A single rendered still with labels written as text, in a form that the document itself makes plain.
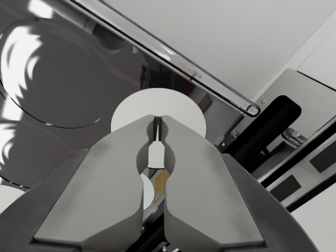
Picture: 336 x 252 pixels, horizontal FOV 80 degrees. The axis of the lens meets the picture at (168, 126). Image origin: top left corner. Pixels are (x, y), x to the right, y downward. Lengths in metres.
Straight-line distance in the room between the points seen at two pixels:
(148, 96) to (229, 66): 0.13
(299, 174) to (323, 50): 0.14
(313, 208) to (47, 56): 0.25
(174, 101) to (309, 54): 0.17
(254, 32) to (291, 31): 0.04
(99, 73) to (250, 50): 0.18
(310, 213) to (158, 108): 0.15
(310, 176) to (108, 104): 0.19
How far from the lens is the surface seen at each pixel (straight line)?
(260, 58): 0.29
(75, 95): 0.21
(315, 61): 0.28
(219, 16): 0.27
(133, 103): 0.20
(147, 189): 0.27
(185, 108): 0.20
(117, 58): 0.19
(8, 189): 0.33
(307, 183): 0.20
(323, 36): 0.30
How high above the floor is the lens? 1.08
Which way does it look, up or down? 59 degrees down
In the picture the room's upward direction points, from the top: 178 degrees clockwise
